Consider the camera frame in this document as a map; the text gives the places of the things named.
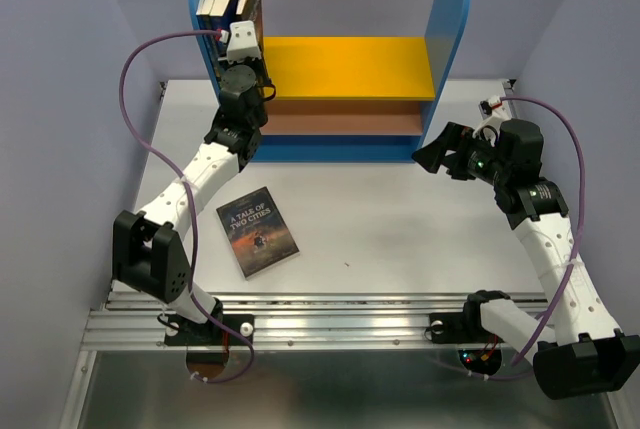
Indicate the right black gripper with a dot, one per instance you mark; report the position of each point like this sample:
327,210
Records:
430,156

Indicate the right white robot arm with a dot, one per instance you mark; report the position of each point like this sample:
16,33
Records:
581,349

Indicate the Animal Farm book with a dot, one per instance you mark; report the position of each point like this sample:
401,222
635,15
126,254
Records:
202,13

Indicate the Three Days to See book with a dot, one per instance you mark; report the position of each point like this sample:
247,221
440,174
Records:
250,14

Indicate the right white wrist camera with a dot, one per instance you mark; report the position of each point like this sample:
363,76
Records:
494,113

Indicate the aluminium mounting rail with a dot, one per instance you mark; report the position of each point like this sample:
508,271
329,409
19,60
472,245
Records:
283,322

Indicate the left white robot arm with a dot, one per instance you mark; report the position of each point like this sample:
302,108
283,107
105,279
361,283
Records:
148,254

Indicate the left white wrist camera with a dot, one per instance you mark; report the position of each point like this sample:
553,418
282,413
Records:
239,42

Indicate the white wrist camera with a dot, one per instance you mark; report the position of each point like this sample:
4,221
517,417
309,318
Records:
494,113
239,42

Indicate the A Tale of Two Cities book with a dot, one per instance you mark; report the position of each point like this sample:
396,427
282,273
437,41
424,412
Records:
257,232

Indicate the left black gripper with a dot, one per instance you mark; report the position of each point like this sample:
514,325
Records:
257,65

